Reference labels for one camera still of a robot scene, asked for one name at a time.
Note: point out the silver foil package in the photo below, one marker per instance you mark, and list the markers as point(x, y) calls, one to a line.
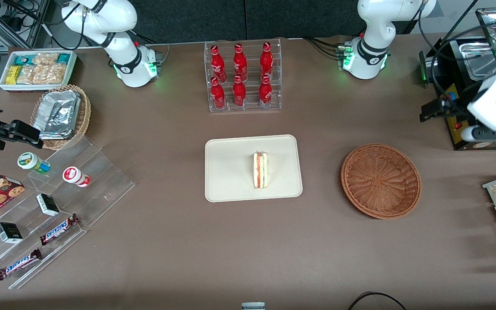
point(63, 98)
point(56, 120)

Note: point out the steel warmer pan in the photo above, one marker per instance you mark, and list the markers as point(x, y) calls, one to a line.
point(476, 56)

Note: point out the clear acrylic stepped display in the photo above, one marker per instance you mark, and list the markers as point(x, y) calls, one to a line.
point(101, 185)

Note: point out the white rectangular snack bin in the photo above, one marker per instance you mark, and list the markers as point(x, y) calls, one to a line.
point(37, 88)

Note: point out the yellow snack packet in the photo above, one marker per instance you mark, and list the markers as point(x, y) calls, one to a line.
point(13, 75)

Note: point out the round brown wicker basket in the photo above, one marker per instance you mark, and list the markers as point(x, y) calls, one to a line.
point(381, 183)

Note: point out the clear bag of crackers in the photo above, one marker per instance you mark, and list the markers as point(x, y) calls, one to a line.
point(51, 74)
point(45, 59)
point(26, 75)

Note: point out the small grey device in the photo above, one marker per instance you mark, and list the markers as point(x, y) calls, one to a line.
point(253, 306)

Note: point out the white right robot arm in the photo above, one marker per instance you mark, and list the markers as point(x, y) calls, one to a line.
point(123, 64)

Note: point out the oval light wicker basket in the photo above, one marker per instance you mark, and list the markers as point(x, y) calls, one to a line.
point(85, 114)

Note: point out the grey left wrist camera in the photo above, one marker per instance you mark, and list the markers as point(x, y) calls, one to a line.
point(480, 133)

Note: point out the green lid yogurt cup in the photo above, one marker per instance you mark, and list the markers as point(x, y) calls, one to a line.
point(30, 162)

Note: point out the triangular sandwich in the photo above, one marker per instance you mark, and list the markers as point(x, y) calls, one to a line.
point(260, 170)

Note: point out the brown Snickers bar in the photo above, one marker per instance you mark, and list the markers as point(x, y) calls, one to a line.
point(19, 264)
point(58, 229)

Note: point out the black food warmer machine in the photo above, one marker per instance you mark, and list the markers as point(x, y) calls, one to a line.
point(454, 131)

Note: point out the metal equipment rack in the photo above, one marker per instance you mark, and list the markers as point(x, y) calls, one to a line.
point(24, 26)

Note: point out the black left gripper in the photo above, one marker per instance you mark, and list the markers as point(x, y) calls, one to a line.
point(450, 109)

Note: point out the clear acrylic bottle rack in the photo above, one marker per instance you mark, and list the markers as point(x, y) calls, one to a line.
point(251, 105)

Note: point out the teal snack packet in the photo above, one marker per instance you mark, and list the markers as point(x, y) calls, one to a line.
point(63, 58)
point(25, 59)

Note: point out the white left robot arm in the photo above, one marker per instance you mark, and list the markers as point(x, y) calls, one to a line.
point(370, 56)

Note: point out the red lid yogurt cup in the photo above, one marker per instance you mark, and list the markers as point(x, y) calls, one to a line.
point(73, 175)

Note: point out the beige plastic tray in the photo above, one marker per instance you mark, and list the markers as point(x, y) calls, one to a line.
point(230, 168)

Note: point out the small black carton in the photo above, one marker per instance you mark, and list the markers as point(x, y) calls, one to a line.
point(48, 205)
point(9, 233)

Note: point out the red cola bottle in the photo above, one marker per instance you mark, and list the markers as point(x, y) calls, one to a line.
point(266, 62)
point(218, 95)
point(239, 94)
point(217, 64)
point(240, 63)
point(265, 94)

